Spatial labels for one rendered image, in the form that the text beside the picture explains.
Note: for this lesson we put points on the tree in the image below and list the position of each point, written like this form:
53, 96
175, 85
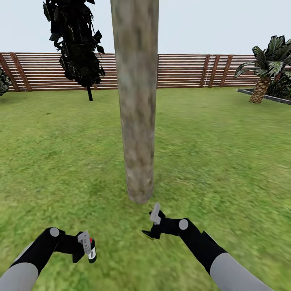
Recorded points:
71, 20
135, 30

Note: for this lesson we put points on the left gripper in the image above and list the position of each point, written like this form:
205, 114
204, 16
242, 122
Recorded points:
75, 248

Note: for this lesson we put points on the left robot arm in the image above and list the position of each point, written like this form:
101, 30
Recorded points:
23, 273

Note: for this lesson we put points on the pesticide atomizer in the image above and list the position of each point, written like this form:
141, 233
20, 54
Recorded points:
92, 256

